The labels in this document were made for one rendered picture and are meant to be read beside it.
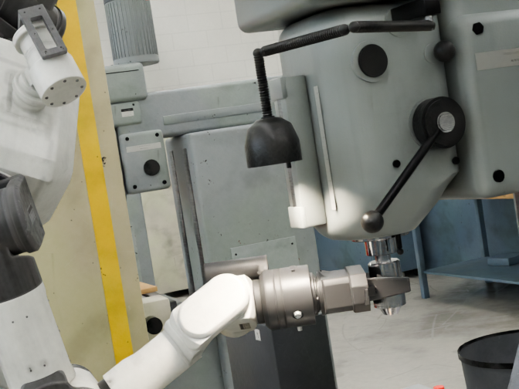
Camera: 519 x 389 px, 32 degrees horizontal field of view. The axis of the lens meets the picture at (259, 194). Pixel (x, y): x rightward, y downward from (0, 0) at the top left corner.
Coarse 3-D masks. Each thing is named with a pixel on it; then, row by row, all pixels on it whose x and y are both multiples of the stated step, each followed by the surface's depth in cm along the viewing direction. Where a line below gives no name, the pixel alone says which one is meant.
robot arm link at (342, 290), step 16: (288, 272) 132; (304, 272) 132; (320, 272) 133; (336, 272) 135; (352, 272) 131; (288, 288) 130; (304, 288) 130; (320, 288) 131; (336, 288) 130; (352, 288) 128; (288, 304) 130; (304, 304) 130; (320, 304) 132; (336, 304) 130; (352, 304) 130; (368, 304) 128; (288, 320) 131; (304, 320) 131
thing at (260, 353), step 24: (264, 336) 174; (288, 336) 173; (312, 336) 175; (240, 360) 186; (264, 360) 176; (288, 360) 172; (312, 360) 175; (240, 384) 188; (264, 384) 177; (288, 384) 172; (312, 384) 175
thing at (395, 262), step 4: (392, 260) 133; (396, 260) 132; (368, 264) 133; (372, 264) 132; (376, 264) 132; (380, 264) 132; (384, 264) 131; (388, 264) 131; (392, 264) 132; (396, 264) 132; (400, 264) 133; (368, 268) 133; (372, 268) 132; (376, 268) 132; (380, 268) 132; (384, 268) 131; (388, 268) 131; (392, 268) 132
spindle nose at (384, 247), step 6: (384, 240) 131; (390, 240) 132; (366, 246) 133; (372, 246) 132; (378, 246) 131; (384, 246) 131; (390, 246) 132; (396, 246) 132; (366, 252) 133; (372, 252) 132; (378, 252) 131; (384, 252) 131; (390, 252) 131
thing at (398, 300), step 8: (376, 272) 132; (384, 272) 132; (392, 272) 132; (400, 272) 133; (392, 296) 132; (400, 296) 132; (376, 304) 133; (384, 304) 132; (392, 304) 132; (400, 304) 132
